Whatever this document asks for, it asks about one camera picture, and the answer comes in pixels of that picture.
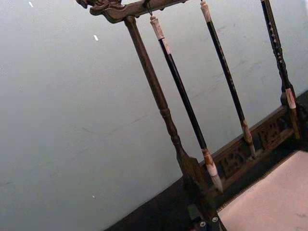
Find black brush with brown bristles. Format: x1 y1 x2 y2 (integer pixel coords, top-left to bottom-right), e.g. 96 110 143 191
260 0 302 140

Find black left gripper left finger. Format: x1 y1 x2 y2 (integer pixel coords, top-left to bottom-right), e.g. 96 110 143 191
188 204 208 231

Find pale felt writing mat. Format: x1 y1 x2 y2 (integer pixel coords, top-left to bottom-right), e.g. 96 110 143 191
216 150 308 231

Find slim black brush, dark bristles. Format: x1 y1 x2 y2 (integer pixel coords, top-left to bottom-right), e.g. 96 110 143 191
200 0 257 160

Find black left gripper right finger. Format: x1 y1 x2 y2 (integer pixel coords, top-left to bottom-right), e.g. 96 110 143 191
207 215 227 231

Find black brush with white bristles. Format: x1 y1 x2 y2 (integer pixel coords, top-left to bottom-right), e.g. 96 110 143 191
149 15 224 193

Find dark carved wooden brush rack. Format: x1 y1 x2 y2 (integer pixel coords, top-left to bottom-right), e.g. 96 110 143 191
76 0 306 218

